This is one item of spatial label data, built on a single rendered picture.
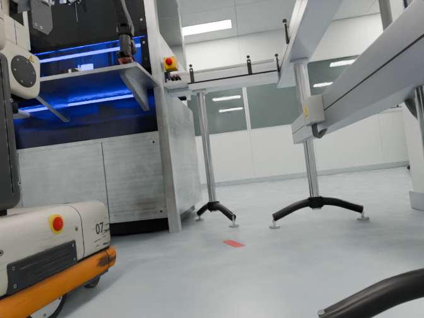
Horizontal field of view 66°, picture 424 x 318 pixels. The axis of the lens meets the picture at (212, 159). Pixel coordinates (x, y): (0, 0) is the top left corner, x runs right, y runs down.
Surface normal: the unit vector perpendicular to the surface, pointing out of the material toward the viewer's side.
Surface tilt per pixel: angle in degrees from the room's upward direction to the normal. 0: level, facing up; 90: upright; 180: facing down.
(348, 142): 90
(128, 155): 90
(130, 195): 90
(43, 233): 90
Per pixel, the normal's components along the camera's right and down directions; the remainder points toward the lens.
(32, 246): 0.97, -0.12
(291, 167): -0.11, -0.02
